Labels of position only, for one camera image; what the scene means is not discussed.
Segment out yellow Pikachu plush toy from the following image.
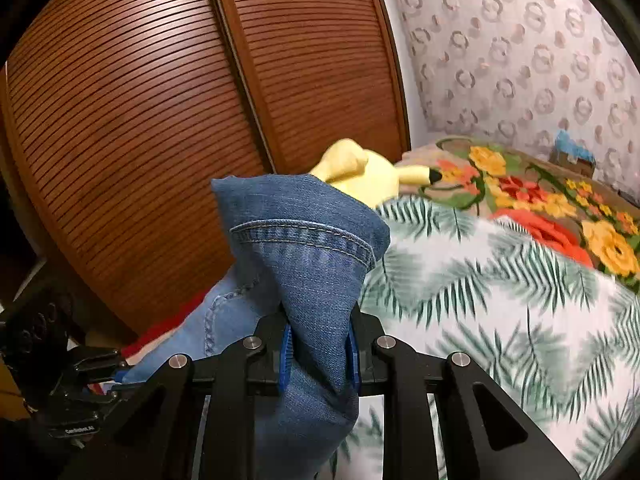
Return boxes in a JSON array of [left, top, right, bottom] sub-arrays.
[[310, 139, 442, 209]]

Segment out white green palm-leaf bedsheet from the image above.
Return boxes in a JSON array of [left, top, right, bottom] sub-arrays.
[[319, 194, 640, 480]]

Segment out blue denim pants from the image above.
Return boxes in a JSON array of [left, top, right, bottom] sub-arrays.
[[124, 174, 390, 479]]

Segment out patterned sheer circle curtain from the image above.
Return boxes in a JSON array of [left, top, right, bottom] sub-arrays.
[[384, 0, 639, 196]]

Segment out cardboard box with blue cloth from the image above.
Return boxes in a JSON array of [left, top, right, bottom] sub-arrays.
[[550, 129, 597, 178]]

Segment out floral brown blanket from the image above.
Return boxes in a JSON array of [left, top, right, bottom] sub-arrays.
[[399, 138, 639, 294]]

